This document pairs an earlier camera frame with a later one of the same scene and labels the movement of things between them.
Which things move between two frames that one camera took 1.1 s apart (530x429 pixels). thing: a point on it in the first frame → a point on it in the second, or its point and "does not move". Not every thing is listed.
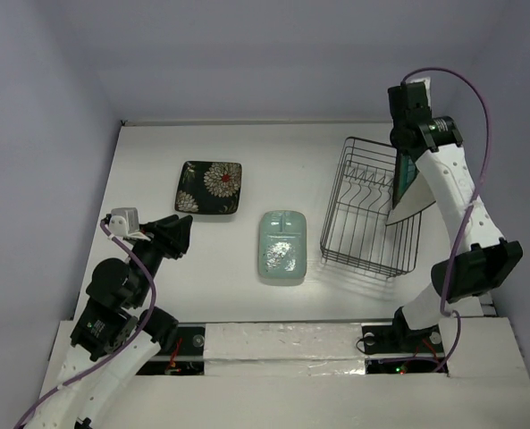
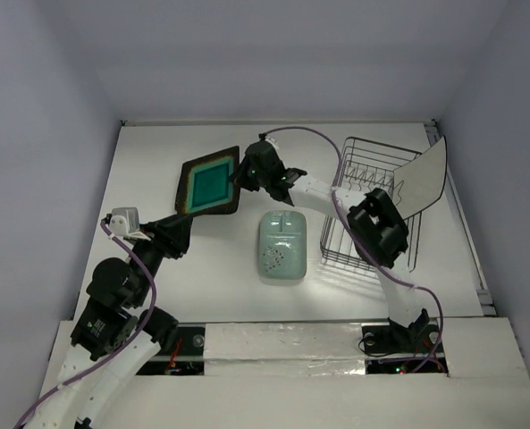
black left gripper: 171,232 does not move
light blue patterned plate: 282,245 does not move
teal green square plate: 405,171 → 205,188
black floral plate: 209,188 does not move
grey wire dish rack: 355,233 does not move
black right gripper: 405,138 → 241,174
